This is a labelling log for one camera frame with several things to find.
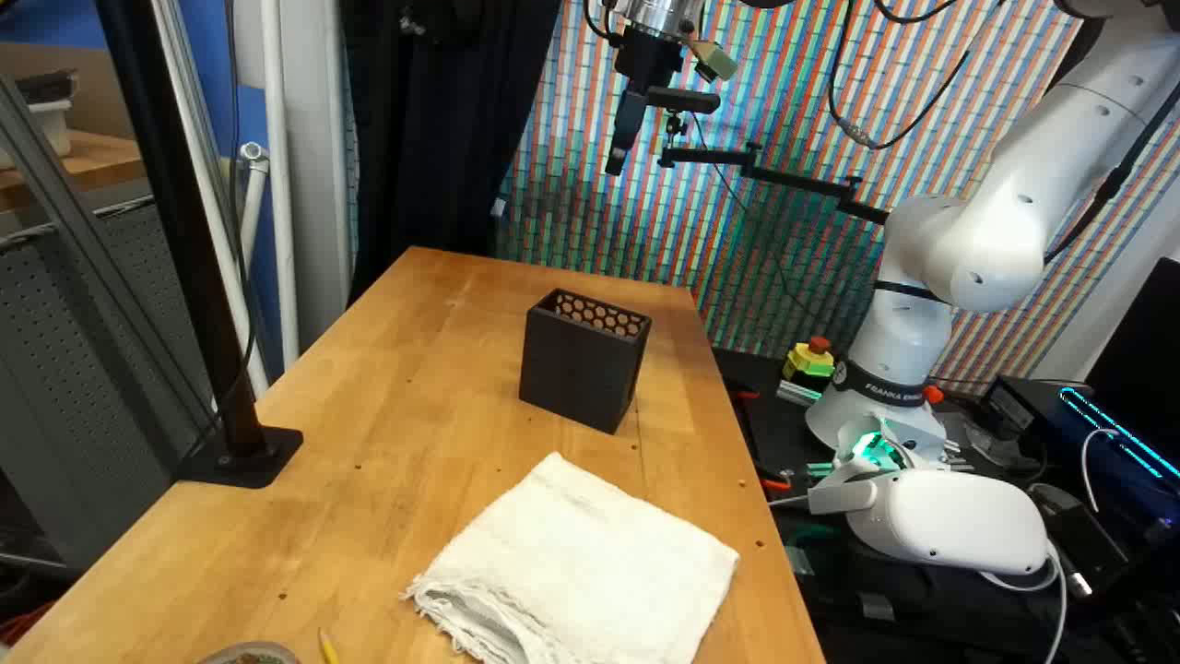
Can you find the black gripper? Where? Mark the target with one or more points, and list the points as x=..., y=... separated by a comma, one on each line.
x=649, y=60

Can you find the black perforated box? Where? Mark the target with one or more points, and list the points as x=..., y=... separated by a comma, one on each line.
x=575, y=372

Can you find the white cloth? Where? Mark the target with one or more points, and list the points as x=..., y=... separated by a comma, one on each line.
x=575, y=565

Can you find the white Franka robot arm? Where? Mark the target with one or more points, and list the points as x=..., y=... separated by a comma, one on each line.
x=1043, y=185

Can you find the black electronics box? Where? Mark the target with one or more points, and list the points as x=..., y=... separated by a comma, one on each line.
x=1026, y=413

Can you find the black box with blue edges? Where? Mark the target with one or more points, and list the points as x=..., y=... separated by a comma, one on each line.
x=1129, y=465

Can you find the black curtain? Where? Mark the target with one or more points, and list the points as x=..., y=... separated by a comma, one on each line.
x=445, y=124

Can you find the white VR headset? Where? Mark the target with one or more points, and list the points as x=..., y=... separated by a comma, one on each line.
x=945, y=521

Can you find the black flat screen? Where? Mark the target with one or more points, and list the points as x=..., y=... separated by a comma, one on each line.
x=1145, y=356

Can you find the black bag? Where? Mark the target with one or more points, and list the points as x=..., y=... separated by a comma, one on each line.
x=924, y=614

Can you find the wooden side bench top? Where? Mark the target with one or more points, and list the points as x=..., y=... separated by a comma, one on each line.
x=85, y=161

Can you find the white plastic bin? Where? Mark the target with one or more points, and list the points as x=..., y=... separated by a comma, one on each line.
x=54, y=124

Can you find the yellow pencil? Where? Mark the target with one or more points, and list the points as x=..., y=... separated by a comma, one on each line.
x=329, y=650

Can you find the grey perforated panel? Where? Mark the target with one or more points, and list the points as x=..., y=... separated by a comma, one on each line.
x=61, y=406

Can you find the grey tape roll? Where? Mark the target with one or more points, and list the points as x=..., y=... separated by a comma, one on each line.
x=244, y=656

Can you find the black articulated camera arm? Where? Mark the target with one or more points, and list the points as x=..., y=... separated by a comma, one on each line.
x=785, y=174

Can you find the aluminium frame post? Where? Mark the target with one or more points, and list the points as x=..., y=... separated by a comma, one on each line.
x=205, y=124

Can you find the black pole with base plate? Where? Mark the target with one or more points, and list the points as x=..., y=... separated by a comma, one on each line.
x=193, y=247

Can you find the grey slanted frame bar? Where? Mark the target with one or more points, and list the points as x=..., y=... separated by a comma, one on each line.
x=76, y=226

